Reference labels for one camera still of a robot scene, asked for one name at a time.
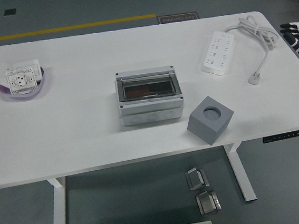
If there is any white socket module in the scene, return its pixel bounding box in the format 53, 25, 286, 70
4, 69, 39, 95

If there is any white table leg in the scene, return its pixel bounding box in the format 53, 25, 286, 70
46, 176, 71, 224
223, 141, 258, 204

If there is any grey cube with round hole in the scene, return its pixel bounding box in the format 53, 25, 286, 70
184, 93, 238, 148

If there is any black table control panel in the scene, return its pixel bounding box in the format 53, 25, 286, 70
262, 130, 299, 143

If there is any white switch plate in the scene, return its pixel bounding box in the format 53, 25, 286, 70
12, 59, 43, 83

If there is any white power cord with plug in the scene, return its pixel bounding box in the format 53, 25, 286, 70
221, 12, 285, 89

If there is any purple bowl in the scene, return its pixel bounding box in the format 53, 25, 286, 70
0, 65, 48, 100

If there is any transparent hinged box lid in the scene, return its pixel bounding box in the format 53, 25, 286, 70
115, 71, 182, 104

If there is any metal block with wedge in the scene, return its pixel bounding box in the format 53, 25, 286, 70
184, 166, 210, 192

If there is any grey electrical junction box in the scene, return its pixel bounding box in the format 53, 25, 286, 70
113, 64, 186, 128

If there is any orange cylinder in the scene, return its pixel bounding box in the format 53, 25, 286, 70
124, 84, 151, 99

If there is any white power strip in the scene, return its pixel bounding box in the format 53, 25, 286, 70
197, 29, 238, 78

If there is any thin white sheet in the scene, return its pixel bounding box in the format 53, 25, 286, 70
0, 61, 17, 87

